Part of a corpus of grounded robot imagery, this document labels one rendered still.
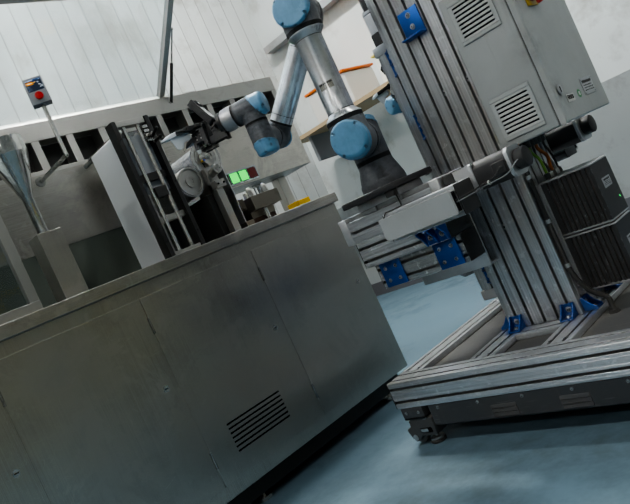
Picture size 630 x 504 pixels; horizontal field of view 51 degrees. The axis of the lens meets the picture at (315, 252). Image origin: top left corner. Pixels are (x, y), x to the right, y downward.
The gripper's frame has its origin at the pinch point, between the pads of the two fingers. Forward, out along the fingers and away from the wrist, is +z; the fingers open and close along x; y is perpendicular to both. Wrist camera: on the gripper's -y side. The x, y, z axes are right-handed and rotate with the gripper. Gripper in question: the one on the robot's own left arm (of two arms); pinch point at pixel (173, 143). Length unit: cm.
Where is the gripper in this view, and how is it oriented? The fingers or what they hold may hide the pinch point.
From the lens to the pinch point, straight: 228.0
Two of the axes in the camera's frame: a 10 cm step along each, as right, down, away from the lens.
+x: 3.5, -0.4, 9.3
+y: 3.7, 9.2, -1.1
